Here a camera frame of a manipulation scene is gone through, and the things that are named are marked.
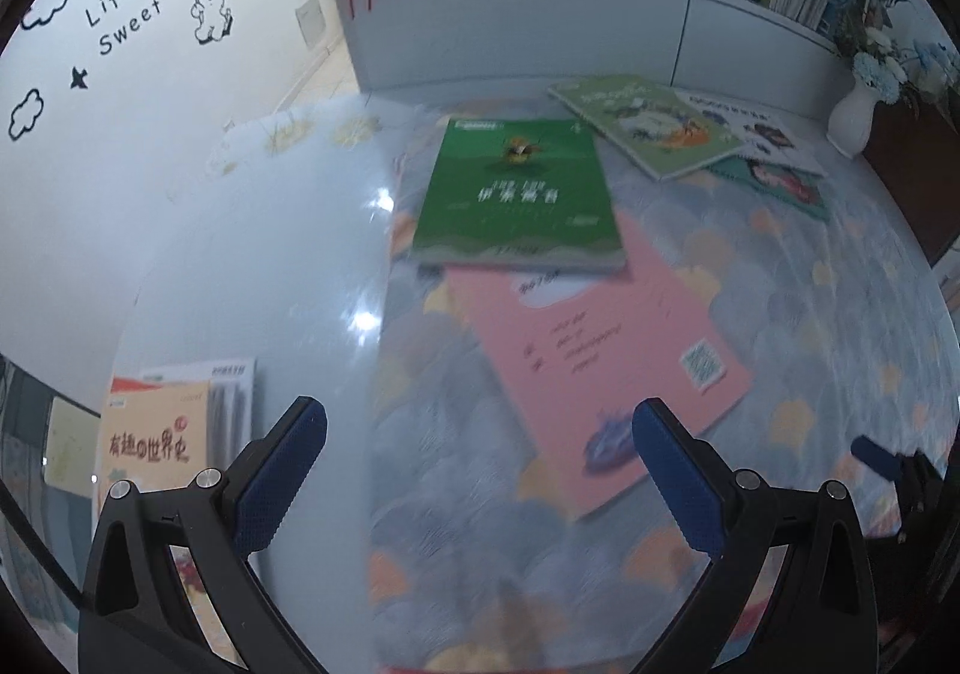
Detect black cable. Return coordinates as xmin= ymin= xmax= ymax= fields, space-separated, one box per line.
xmin=0 ymin=486 xmax=83 ymax=612

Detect dark green book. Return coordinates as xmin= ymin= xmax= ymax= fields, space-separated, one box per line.
xmin=411 ymin=115 xmax=629 ymax=270

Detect white wall access panel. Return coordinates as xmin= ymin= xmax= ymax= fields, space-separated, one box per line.
xmin=295 ymin=0 xmax=328 ymax=50

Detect ginkgo patterned tablecloth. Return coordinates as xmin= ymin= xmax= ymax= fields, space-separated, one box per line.
xmin=112 ymin=78 xmax=960 ymax=674

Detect white bookshelf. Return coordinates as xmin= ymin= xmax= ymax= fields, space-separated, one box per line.
xmin=326 ymin=0 xmax=886 ymax=121

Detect white ceramic vase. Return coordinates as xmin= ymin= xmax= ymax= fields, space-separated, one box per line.
xmin=827 ymin=78 xmax=878 ymax=158

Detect brown wooden cabinet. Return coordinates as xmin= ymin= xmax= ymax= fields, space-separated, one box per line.
xmin=862 ymin=97 xmax=960 ymax=270

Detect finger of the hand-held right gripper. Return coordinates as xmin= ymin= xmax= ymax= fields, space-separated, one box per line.
xmin=851 ymin=434 xmax=950 ymax=547

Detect pink book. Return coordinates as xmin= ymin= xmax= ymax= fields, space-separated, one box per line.
xmin=442 ymin=209 xmax=753 ymax=523

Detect blue white artificial flowers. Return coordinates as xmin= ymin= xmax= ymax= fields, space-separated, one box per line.
xmin=825 ymin=0 xmax=960 ymax=113

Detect pale yellow square pad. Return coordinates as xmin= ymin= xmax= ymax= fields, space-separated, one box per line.
xmin=43 ymin=395 xmax=103 ymax=495

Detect teal book with lady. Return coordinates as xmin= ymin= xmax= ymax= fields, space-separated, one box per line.
xmin=705 ymin=153 xmax=832 ymax=224

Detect black cloud wall decal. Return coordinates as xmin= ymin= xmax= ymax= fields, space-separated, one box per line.
xmin=19 ymin=0 xmax=68 ymax=31
xmin=7 ymin=89 xmax=42 ymax=143

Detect black lettering wall decal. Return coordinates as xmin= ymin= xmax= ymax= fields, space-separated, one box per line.
xmin=82 ymin=0 xmax=163 ymax=58

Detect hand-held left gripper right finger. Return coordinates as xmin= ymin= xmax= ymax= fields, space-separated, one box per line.
xmin=632 ymin=399 xmax=878 ymax=674

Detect light green illustrated book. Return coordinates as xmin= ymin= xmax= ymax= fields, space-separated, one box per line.
xmin=546 ymin=74 xmax=743 ymax=182

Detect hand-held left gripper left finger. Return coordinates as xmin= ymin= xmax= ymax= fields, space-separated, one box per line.
xmin=77 ymin=396 xmax=329 ymax=674

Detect white book brown-robed man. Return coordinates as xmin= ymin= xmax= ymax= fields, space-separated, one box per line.
xmin=671 ymin=88 xmax=826 ymax=176

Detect orange illustrated book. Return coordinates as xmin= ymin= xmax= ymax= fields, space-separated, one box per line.
xmin=94 ymin=380 xmax=252 ymax=671

